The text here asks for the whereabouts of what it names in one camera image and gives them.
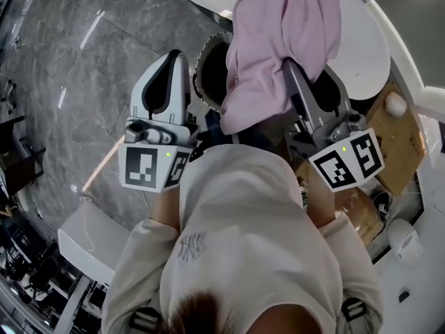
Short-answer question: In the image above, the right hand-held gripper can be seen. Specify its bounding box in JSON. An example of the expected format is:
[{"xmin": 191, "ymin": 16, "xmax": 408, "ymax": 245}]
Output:
[{"xmin": 282, "ymin": 57, "xmax": 387, "ymax": 192}]

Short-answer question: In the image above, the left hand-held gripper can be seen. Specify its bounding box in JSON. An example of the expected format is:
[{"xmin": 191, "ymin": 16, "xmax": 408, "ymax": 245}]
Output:
[{"xmin": 117, "ymin": 49, "xmax": 202, "ymax": 193}]

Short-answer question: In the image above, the white laundry basket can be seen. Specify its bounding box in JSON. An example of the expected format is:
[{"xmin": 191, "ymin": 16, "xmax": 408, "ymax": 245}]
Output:
[{"xmin": 191, "ymin": 31, "xmax": 236, "ymax": 113}]

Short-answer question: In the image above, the pink cloth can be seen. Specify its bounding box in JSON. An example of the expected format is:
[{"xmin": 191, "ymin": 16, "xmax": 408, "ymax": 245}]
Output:
[{"xmin": 220, "ymin": 0, "xmax": 343, "ymax": 136}]

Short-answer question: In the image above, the person's right forearm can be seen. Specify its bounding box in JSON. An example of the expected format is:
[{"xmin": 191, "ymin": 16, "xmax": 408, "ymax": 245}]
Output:
[{"xmin": 305, "ymin": 177, "xmax": 338, "ymax": 229}]

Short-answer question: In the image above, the person's left forearm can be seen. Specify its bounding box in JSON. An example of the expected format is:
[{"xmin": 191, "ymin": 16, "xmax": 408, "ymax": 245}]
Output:
[{"xmin": 149, "ymin": 188, "xmax": 181, "ymax": 229}]

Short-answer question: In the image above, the white bathtub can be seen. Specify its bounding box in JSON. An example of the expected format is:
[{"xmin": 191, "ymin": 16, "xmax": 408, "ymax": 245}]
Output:
[{"xmin": 168, "ymin": 0, "xmax": 392, "ymax": 101}]

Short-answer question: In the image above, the white fluffy ball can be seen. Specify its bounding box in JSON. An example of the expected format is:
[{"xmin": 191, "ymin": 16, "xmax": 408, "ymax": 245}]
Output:
[{"xmin": 384, "ymin": 91, "xmax": 408, "ymax": 117}]

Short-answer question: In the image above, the plain cardboard box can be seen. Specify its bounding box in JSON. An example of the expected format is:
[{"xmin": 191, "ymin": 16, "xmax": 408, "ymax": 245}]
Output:
[{"xmin": 364, "ymin": 83, "xmax": 427, "ymax": 197}]

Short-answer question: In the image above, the taped cardboard box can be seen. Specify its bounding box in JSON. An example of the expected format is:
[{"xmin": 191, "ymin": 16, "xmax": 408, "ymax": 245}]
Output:
[{"xmin": 295, "ymin": 158, "xmax": 389, "ymax": 246}]

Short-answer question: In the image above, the black chair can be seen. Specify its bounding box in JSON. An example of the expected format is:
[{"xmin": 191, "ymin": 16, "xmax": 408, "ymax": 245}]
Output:
[{"xmin": 0, "ymin": 115, "xmax": 46, "ymax": 196}]

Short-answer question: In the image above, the white rectangular plinth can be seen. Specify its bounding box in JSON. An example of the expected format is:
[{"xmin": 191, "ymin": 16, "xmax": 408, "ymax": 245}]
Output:
[{"xmin": 57, "ymin": 203, "xmax": 135, "ymax": 285}]

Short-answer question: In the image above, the cream sweatshirt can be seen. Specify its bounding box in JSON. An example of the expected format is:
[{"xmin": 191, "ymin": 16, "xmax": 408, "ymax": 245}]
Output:
[{"xmin": 102, "ymin": 143, "xmax": 383, "ymax": 334}]

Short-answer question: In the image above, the black gripper camera mount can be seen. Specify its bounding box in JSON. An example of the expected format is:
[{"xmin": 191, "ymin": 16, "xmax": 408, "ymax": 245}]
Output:
[{"xmin": 189, "ymin": 141, "xmax": 213, "ymax": 161}]

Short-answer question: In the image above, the black cable coil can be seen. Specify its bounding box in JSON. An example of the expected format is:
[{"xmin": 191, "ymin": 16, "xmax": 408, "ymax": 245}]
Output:
[{"xmin": 369, "ymin": 190, "xmax": 392, "ymax": 222}]

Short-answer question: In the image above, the grey strap buckle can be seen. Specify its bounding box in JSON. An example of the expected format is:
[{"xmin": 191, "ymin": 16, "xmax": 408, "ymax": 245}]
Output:
[
  {"xmin": 130, "ymin": 308, "xmax": 161, "ymax": 334},
  {"xmin": 342, "ymin": 297, "xmax": 368, "ymax": 330}
]

